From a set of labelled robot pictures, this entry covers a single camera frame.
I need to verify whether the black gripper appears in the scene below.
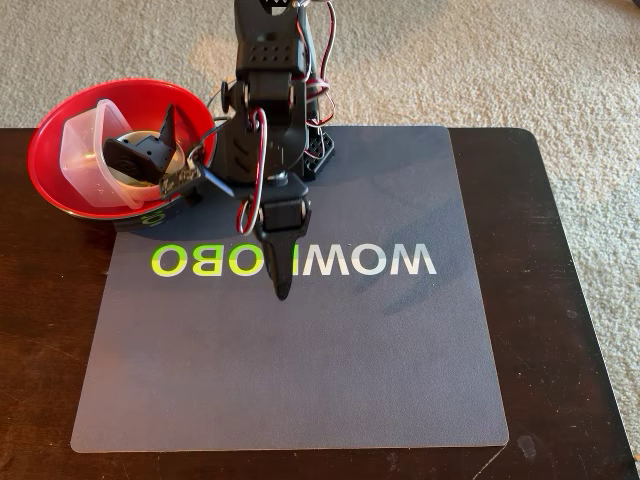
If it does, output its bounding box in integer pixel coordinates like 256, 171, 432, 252
249, 169, 312, 302

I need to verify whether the small cream cup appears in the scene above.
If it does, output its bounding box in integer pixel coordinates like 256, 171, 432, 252
106, 128, 187, 202

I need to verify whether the black printed gripper jaw part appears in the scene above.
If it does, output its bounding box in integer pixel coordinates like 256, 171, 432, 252
102, 103, 182, 185

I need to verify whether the clear plastic container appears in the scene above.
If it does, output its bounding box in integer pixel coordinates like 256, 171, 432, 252
59, 98, 145, 210

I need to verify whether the black perforated arm base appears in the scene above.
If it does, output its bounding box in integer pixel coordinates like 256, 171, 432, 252
301, 124, 337, 182

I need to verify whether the red bowl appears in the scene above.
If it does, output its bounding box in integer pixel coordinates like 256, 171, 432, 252
27, 78, 219, 224

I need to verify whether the grey WOWROBO mat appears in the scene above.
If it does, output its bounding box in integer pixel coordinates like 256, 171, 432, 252
69, 124, 510, 454

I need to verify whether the red white wrist servo cable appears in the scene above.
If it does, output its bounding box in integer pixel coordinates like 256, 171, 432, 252
236, 106, 270, 237

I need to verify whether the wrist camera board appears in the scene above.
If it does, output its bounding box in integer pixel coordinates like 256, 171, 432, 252
158, 160, 237, 202

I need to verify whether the thin black camera cable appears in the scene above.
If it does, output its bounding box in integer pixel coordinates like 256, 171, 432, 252
187, 114, 234, 164

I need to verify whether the red white shoulder servo cable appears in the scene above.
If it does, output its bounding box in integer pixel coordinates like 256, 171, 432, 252
298, 0, 337, 129

